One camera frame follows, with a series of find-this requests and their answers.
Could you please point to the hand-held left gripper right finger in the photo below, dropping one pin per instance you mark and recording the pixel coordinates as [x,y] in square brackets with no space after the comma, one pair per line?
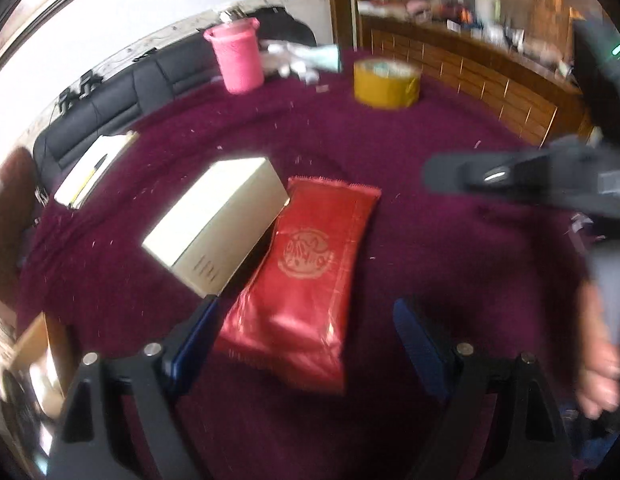
[419,350]

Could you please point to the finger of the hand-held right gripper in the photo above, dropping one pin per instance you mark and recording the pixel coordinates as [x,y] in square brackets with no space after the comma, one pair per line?
[489,175]

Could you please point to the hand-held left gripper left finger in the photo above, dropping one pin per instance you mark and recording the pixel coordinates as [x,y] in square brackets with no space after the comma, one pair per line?
[195,345]

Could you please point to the red foil packet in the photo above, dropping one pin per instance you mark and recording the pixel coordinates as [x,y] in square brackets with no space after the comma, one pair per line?
[300,285]

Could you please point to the cardboard box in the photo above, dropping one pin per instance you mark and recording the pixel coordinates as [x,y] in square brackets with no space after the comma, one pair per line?
[37,350]

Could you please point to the person's right hand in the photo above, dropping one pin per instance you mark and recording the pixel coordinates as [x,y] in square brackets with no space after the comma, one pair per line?
[597,370]

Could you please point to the wooden cabinet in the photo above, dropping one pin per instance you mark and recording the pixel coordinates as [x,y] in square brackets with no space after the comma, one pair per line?
[489,85]

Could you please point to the cream carton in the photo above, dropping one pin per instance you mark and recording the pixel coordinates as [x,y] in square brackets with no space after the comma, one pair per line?
[210,220]

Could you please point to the yellow tape roll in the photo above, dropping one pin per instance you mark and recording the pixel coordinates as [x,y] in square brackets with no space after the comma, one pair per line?
[387,85]

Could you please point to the white kettle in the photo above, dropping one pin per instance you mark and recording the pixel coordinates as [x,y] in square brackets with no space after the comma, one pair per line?
[487,2]

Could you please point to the yellow black pen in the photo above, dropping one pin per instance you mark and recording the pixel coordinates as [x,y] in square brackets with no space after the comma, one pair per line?
[92,172]

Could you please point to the white notebook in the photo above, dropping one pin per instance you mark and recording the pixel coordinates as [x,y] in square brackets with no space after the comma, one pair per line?
[90,165]

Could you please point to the white cloth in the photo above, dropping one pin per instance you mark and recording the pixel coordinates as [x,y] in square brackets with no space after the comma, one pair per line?
[300,57]

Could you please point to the brown chair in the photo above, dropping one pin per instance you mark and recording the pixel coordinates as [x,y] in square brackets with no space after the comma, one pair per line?
[10,200]

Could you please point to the black clothing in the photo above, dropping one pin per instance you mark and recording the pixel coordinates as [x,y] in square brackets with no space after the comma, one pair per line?
[285,25]

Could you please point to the dark leather sofa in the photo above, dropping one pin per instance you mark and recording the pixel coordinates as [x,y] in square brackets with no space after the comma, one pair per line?
[115,95]

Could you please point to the black clamp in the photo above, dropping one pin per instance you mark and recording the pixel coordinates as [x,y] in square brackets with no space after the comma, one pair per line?
[65,100]
[87,85]

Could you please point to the pink knitted bottle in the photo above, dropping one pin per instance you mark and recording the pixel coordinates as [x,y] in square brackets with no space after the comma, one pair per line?
[237,55]

